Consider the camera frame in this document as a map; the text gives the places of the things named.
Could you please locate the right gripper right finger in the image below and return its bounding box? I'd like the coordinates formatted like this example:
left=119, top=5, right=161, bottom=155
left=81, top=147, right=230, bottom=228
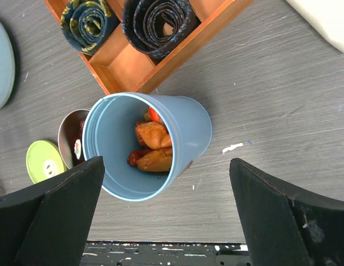
left=229, top=158, right=344, bottom=265

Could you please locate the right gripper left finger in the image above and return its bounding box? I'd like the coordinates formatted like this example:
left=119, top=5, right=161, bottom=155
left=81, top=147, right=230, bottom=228
left=0, top=156, right=105, bottom=265

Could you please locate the blue cylindrical lunch container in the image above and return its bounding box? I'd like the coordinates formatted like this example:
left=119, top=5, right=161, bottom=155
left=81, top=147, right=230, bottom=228
left=82, top=93, right=213, bottom=202

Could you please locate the pile of food pieces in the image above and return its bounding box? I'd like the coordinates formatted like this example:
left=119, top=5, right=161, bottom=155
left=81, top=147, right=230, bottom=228
left=127, top=107, right=173, bottom=173

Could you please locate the grey-blue plate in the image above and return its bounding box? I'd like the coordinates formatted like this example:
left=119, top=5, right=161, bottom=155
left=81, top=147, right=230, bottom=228
left=0, top=22, right=16, bottom=109

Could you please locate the green round lid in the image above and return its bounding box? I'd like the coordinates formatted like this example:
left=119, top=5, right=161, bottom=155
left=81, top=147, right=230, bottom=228
left=26, top=140, right=67, bottom=184

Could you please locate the silver metal bowl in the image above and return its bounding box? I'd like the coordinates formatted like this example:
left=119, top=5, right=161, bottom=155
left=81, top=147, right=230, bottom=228
left=58, top=109, right=89, bottom=169

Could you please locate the orange wooden compartment tray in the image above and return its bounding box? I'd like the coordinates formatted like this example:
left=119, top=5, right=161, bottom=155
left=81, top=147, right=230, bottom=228
left=46, top=1, right=250, bottom=94

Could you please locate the white folded cloth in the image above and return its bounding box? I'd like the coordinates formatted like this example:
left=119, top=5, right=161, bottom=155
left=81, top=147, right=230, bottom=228
left=287, top=0, right=344, bottom=53

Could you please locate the rolled black tie right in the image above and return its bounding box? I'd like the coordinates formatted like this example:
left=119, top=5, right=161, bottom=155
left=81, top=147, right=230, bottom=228
left=122, top=0, right=200, bottom=62

